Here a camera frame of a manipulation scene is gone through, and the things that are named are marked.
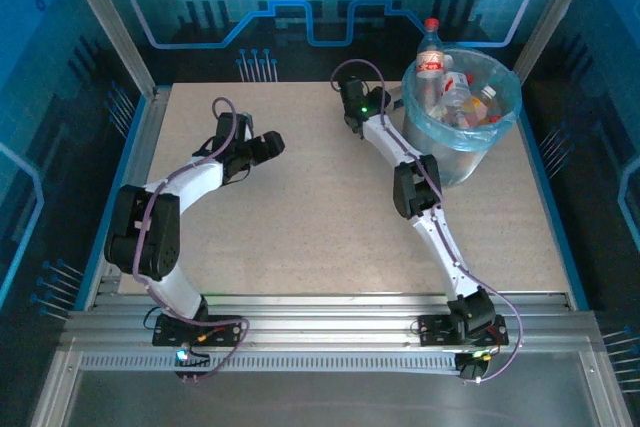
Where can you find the tall clear bottle red cap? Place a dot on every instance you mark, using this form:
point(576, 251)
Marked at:
point(431, 62)

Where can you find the pink drink bottle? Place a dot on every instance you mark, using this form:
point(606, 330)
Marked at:
point(477, 107)

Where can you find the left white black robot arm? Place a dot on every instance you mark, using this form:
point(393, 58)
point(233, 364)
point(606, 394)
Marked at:
point(195, 179)

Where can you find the aluminium side rail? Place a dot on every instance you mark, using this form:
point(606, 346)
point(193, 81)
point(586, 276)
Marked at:
point(132, 172)

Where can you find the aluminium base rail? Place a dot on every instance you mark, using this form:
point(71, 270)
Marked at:
point(325, 322)

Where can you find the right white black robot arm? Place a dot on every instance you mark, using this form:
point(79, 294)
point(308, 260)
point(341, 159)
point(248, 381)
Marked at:
point(445, 247)

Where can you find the grey plastic waste bin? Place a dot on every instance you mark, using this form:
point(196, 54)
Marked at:
point(450, 167)

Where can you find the blue side rail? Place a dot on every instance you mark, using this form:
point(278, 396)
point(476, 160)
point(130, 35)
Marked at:
point(558, 217)

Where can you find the crushed clear bottle red label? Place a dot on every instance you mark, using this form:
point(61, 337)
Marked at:
point(495, 120)

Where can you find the black controller box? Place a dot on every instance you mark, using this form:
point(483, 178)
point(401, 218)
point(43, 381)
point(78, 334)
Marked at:
point(470, 369)

